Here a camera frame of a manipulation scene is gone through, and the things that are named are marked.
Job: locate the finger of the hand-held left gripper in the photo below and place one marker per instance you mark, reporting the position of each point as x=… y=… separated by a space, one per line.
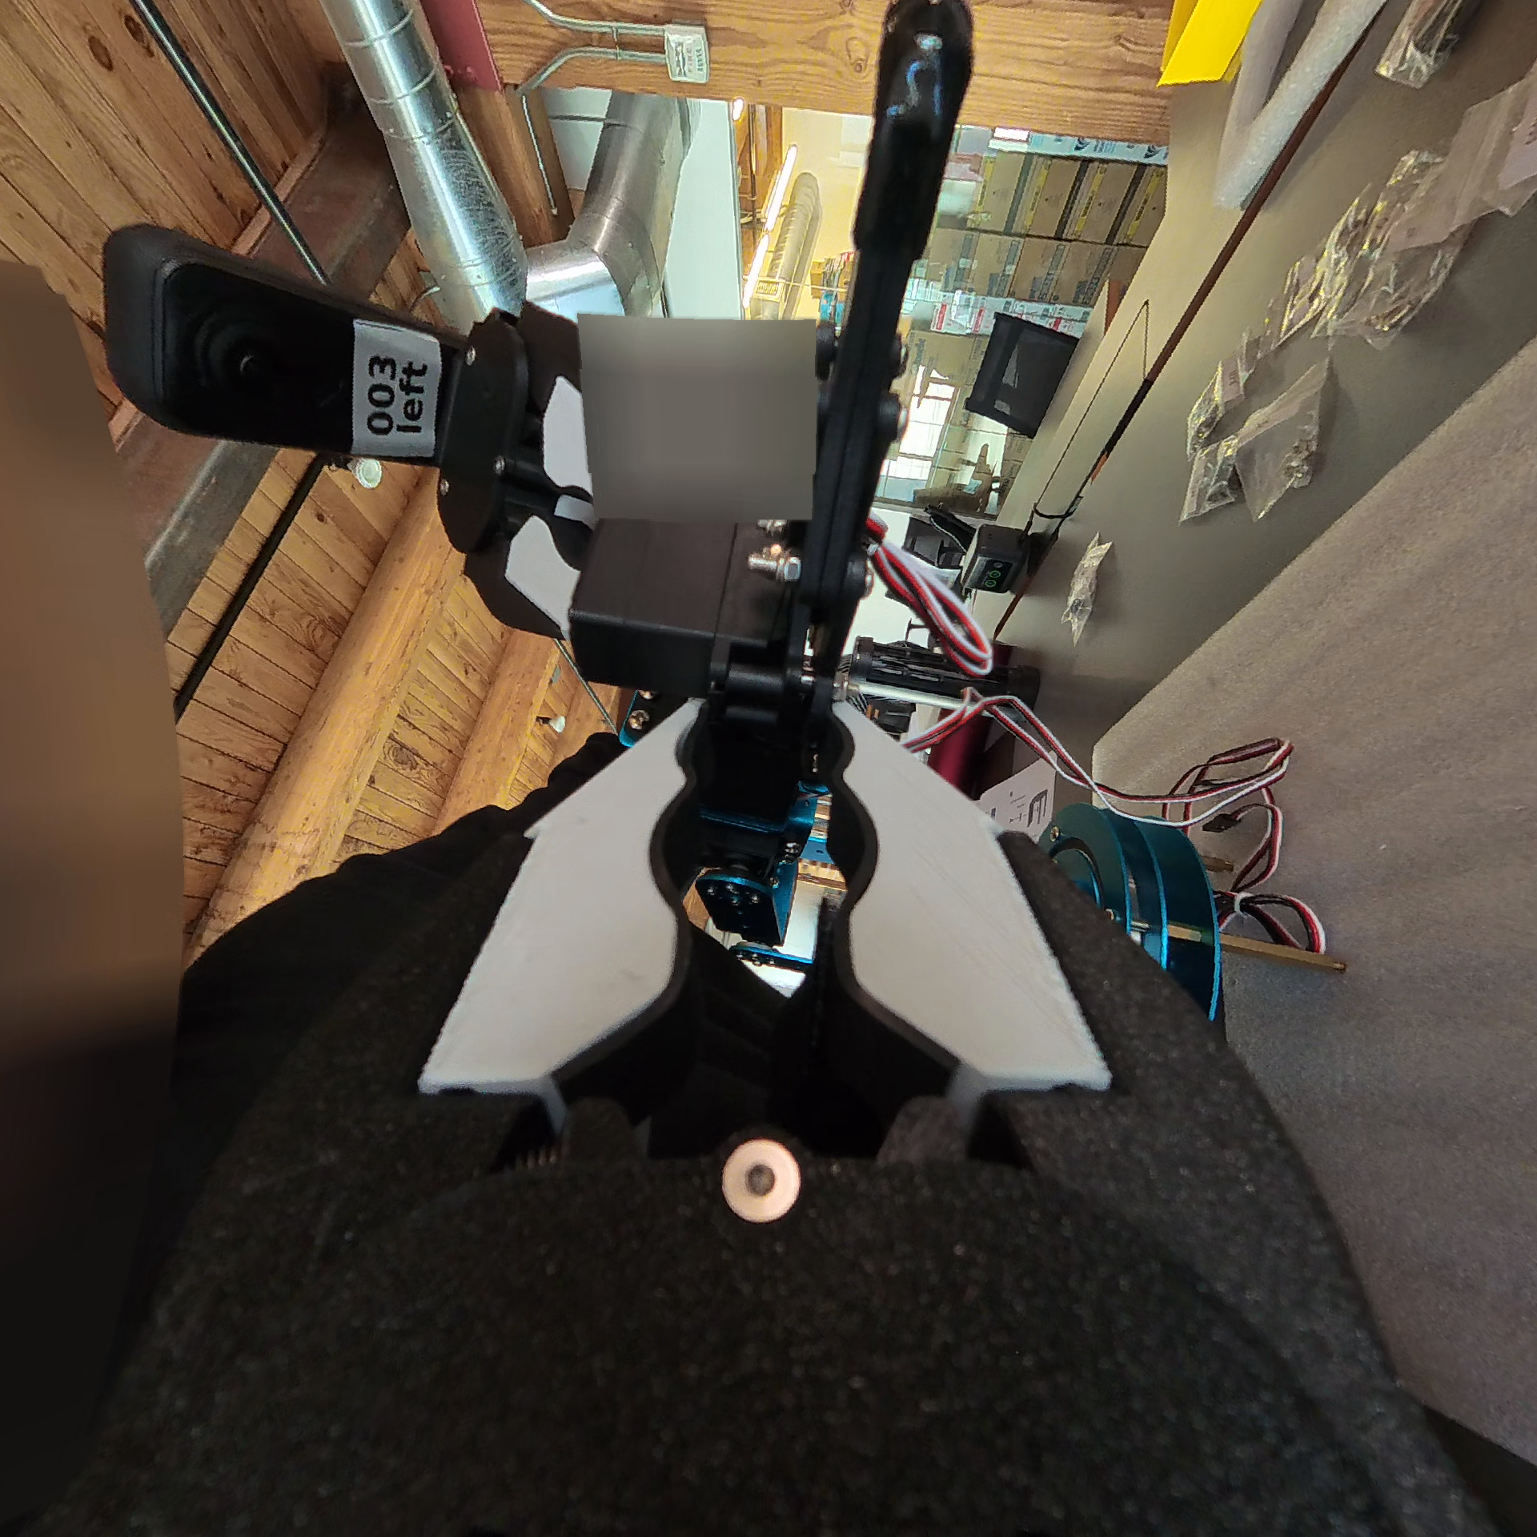
x=562 y=433
x=539 y=583

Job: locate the yellow plastic tray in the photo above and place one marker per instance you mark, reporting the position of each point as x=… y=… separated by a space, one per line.
x=1206 y=36

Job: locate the white foam sheet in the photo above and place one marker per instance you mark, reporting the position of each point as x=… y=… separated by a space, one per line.
x=1380 y=1080

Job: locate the scattered clear screw bags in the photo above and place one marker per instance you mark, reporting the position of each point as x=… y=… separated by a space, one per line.
x=1380 y=277

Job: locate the stack of cardboard boxes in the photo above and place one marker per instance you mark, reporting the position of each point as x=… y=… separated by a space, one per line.
x=1056 y=204

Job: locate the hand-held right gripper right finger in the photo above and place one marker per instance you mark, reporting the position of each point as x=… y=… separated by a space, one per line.
x=961 y=949

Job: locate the clear pouch with black part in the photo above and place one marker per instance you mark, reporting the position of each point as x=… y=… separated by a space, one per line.
x=1087 y=588

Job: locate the silver spiral ventilation duct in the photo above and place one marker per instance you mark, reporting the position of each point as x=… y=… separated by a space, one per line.
x=420 y=133

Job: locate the brass rod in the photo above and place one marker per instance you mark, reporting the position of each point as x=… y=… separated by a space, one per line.
x=1285 y=952

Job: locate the wide silver ventilation duct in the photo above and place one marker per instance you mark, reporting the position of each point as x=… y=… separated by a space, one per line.
x=612 y=204

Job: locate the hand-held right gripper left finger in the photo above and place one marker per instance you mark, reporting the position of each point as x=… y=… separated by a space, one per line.
x=564 y=938

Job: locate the black ceiling rod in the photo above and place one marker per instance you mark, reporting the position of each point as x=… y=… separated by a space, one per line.
x=227 y=138
x=246 y=588

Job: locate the black boxy object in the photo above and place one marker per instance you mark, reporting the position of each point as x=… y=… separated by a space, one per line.
x=1022 y=372

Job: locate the blue toy robot arm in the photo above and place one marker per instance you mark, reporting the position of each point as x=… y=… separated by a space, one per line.
x=859 y=396

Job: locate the black device green display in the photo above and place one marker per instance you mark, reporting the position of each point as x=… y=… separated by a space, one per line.
x=994 y=565

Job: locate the grey electrical junction box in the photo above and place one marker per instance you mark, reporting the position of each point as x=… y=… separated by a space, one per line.
x=694 y=54

